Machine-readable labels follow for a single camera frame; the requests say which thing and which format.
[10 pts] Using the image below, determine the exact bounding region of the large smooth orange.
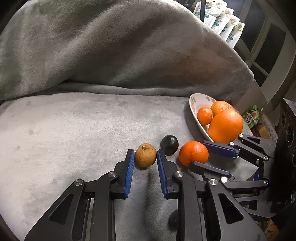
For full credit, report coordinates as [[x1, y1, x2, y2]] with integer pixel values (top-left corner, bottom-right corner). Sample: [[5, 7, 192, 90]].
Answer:
[[208, 109, 243, 144]]

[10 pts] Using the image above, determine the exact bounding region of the small mandarin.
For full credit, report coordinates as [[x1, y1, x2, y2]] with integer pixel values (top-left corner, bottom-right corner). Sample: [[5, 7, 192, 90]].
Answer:
[[197, 106, 213, 125]]

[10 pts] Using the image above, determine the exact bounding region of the large speckled orange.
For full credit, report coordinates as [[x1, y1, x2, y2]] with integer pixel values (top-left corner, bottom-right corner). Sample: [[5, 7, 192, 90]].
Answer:
[[210, 100, 234, 117]]

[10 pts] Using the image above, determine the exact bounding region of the dark plum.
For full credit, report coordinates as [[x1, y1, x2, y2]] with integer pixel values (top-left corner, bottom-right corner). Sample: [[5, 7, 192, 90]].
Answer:
[[160, 135, 179, 156], [169, 209, 178, 228]]

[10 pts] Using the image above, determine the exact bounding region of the brown longan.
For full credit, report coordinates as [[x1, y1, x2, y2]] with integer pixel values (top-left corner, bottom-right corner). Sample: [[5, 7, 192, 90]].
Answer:
[[135, 143, 157, 168]]

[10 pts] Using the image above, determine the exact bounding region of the brown box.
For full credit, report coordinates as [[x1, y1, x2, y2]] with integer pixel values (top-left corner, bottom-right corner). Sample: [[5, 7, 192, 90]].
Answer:
[[251, 123, 269, 139]]

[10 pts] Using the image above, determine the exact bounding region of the green juice carton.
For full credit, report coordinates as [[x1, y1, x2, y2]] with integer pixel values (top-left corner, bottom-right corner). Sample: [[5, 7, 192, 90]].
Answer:
[[242, 105, 260, 129]]

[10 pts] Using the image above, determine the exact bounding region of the floral white plate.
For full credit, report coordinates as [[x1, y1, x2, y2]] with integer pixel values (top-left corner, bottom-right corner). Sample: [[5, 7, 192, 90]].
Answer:
[[189, 93, 216, 143]]

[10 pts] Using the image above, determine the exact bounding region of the refill pouch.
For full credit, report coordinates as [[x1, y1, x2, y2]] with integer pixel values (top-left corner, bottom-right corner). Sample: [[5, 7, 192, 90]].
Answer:
[[226, 22, 245, 49], [220, 15, 240, 41], [211, 8, 234, 35], [193, 0, 227, 28]]

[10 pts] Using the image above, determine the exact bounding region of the grey fleece blanket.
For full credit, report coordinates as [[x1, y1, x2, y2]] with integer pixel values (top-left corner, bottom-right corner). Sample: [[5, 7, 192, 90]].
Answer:
[[1, 1, 254, 240]]

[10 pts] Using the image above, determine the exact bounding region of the white window frame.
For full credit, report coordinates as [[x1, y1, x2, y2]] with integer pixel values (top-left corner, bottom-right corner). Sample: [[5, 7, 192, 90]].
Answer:
[[228, 1, 295, 113]]

